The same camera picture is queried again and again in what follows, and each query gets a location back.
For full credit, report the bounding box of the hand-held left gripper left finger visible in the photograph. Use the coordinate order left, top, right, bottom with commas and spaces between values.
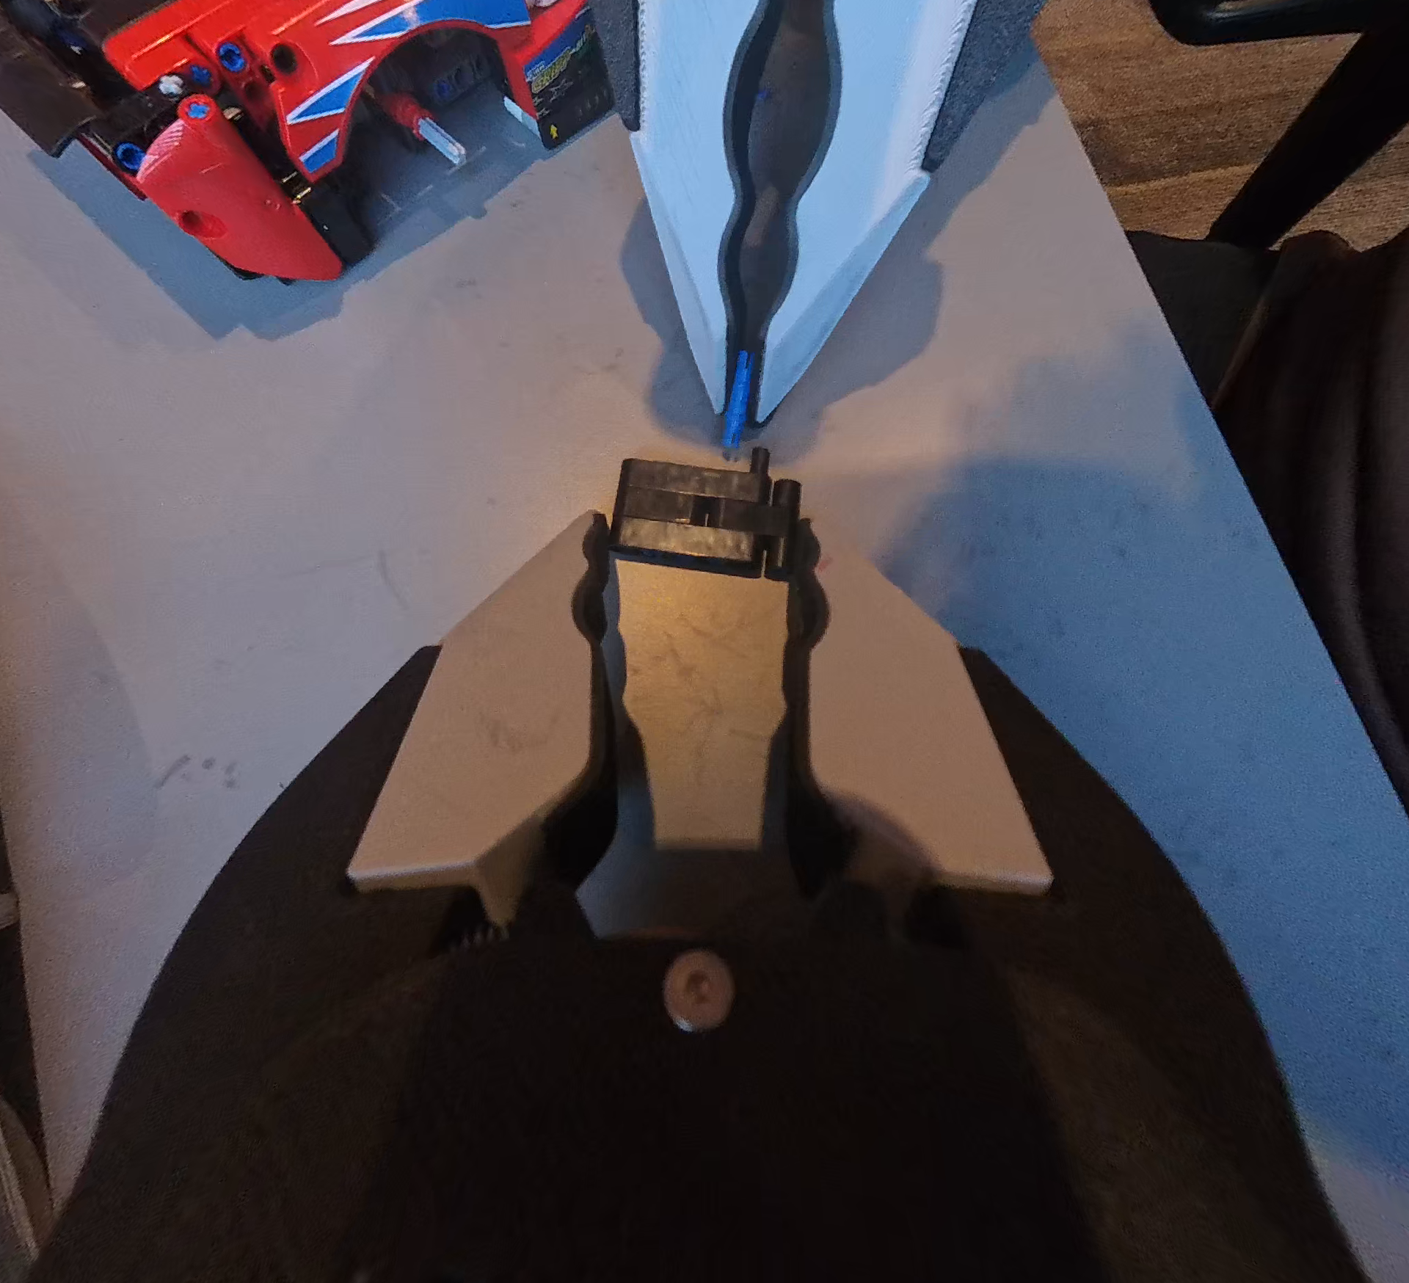
346, 513, 619, 933

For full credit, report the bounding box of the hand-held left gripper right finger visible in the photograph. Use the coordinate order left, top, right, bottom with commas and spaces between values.
783, 523, 1052, 905

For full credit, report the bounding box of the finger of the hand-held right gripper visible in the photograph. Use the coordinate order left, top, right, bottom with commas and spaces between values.
633, 0, 779, 420
751, 0, 1020, 426

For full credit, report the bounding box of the black brick assembly with blue pins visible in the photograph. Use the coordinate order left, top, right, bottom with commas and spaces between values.
607, 447, 800, 583

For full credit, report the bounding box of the blue connector pin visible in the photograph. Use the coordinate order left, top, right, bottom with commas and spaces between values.
718, 349, 757, 450

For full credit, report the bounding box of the red toy car model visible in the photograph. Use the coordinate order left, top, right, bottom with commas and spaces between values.
0, 0, 618, 282

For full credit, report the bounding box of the person's brown top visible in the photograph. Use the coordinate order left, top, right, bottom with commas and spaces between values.
1211, 231, 1409, 778

